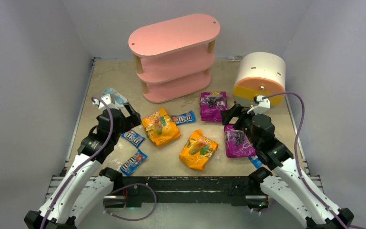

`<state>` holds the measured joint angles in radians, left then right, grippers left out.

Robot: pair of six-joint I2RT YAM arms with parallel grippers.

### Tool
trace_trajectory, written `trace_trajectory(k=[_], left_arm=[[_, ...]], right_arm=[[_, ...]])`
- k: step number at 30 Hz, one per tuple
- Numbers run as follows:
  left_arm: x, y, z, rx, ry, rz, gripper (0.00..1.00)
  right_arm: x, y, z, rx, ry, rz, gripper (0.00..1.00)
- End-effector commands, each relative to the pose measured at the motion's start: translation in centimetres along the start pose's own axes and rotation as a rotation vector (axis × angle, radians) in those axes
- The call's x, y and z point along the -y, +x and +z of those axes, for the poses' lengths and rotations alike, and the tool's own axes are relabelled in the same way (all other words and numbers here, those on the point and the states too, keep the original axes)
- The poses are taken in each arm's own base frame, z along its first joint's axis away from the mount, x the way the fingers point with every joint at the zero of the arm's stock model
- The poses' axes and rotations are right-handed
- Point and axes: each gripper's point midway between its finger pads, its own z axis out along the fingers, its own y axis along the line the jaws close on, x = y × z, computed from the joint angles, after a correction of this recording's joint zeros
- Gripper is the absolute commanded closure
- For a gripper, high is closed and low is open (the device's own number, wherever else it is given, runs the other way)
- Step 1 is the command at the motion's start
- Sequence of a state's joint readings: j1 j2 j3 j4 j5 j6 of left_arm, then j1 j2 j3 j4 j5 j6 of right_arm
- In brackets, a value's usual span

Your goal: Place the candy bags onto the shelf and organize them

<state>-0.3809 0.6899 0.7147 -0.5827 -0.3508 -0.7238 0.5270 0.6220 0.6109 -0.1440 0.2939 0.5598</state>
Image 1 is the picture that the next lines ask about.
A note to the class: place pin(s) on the pink three-tier shelf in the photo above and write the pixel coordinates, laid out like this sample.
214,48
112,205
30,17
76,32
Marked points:
173,58

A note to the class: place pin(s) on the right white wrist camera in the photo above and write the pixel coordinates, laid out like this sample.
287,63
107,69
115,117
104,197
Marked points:
261,105

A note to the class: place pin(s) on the black metal base rail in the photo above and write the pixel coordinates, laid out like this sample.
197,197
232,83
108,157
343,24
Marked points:
236,191

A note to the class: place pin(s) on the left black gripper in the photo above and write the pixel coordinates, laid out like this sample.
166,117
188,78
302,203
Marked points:
130,113

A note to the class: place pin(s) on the white round drawer cabinet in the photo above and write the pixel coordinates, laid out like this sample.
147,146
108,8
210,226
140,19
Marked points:
259,73

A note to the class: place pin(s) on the purple grape candy bag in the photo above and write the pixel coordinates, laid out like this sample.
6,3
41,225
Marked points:
211,105
237,144

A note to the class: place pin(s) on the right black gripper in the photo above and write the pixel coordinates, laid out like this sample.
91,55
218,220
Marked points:
235,114

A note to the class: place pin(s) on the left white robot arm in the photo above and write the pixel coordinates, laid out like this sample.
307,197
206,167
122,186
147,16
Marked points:
72,200

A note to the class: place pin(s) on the light blue blister package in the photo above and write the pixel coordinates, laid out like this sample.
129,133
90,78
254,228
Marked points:
117,98

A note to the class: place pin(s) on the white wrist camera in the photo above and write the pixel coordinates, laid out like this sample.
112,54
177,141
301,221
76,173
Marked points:
261,105
110,101

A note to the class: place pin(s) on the blue m&m's candy pack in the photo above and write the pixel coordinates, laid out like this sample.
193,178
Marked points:
132,164
185,118
134,138

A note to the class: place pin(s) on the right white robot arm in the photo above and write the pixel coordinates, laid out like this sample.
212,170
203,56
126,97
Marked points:
281,177

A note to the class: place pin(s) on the orange gummy candy bag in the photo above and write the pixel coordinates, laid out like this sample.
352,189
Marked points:
198,150
160,127

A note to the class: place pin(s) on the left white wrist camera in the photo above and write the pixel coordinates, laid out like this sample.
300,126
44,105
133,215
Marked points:
110,101

